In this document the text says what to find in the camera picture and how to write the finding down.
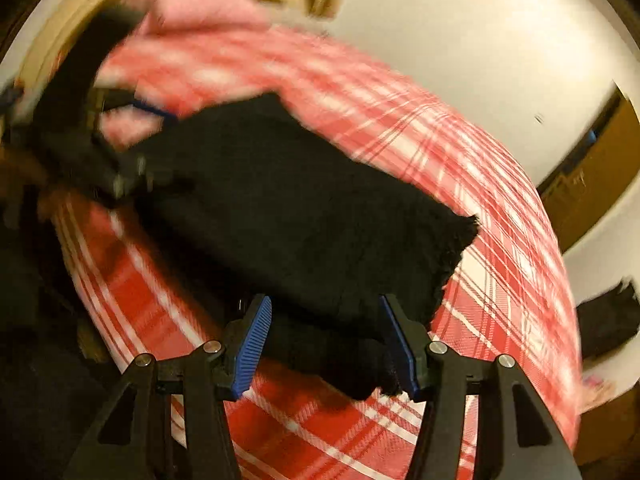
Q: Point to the dark cloth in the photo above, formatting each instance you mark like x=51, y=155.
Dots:
x=607, y=320

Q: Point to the red plaid blanket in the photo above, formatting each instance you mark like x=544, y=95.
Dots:
x=450, y=150

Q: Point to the wooden headboard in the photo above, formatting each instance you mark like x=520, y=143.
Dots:
x=75, y=15

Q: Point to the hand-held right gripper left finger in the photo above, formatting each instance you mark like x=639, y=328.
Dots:
x=250, y=350

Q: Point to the black pants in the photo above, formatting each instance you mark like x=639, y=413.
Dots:
x=300, y=210

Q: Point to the brown wooden door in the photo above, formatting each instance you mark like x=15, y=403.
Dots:
x=595, y=180

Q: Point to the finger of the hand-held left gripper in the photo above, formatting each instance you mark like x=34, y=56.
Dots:
x=145, y=175
x=152, y=110

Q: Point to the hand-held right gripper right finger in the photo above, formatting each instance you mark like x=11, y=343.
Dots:
x=402, y=355

